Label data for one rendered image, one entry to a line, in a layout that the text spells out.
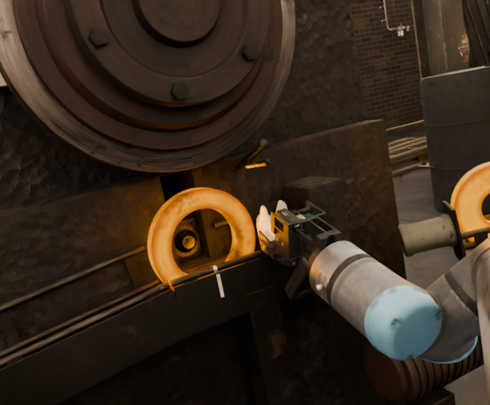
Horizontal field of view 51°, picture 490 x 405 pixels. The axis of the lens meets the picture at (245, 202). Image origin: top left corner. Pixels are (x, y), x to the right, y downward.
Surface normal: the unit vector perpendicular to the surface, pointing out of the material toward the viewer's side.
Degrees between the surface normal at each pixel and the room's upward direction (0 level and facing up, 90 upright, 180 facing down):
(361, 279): 36
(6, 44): 90
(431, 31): 90
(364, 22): 90
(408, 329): 105
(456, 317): 81
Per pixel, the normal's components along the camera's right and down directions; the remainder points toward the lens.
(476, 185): -0.15, 0.22
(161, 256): 0.44, 0.09
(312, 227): -0.88, 0.26
